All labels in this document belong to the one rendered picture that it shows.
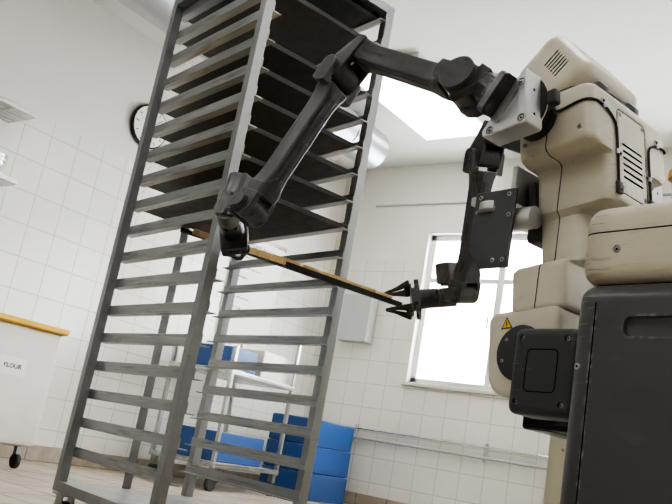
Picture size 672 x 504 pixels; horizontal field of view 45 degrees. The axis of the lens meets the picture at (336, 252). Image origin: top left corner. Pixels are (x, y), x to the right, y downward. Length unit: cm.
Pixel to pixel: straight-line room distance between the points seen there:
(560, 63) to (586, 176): 25
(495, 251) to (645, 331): 46
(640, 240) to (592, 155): 38
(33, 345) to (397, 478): 332
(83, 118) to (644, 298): 486
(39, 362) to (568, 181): 359
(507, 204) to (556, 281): 19
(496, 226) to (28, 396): 349
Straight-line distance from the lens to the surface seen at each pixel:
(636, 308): 123
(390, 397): 695
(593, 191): 157
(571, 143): 158
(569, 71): 169
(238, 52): 256
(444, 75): 166
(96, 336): 272
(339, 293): 246
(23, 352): 467
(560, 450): 208
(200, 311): 218
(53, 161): 558
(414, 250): 717
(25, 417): 473
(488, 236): 162
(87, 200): 571
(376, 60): 187
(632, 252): 126
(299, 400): 248
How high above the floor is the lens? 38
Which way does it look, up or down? 14 degrees up
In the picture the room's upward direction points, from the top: 10 degrees clockwise
